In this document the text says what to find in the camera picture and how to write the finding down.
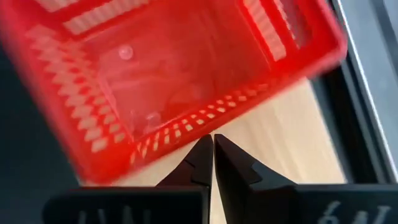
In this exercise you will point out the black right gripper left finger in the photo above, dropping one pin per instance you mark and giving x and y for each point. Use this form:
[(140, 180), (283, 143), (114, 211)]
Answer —
[(200, 168)]

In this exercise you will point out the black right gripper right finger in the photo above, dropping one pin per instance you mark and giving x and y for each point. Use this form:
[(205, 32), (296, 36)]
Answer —
[(233, 174)]

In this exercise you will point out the red plastic slotted basket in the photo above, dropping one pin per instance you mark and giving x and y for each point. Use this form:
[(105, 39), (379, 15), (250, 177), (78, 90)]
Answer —
[(174, 77)]

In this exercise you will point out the black aluminium rig frame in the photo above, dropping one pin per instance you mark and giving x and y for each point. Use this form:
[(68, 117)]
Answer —
[(351, 124)]

